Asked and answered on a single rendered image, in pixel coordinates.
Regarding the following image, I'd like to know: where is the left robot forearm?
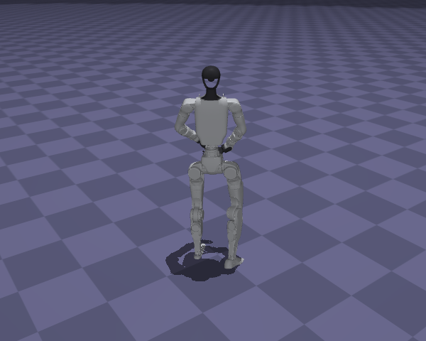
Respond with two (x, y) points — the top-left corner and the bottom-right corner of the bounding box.
(181, 126), (199, 142)

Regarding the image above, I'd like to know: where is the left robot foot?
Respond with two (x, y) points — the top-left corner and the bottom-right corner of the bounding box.
(194, 243), (206, 259)

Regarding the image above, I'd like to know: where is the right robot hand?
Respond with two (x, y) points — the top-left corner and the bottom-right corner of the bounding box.
(203, 144), (232, 155)

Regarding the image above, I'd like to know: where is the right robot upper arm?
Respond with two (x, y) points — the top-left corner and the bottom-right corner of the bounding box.
(226, 98), (246, 137)

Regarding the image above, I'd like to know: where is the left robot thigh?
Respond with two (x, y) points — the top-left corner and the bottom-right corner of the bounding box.
(188, 161), (204, 222)

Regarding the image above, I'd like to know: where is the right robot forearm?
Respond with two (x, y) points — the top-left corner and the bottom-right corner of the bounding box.
(224, 132), (242, 149)

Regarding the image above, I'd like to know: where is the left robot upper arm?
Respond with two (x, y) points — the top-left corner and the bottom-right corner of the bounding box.
(175, 98), (196, 134)

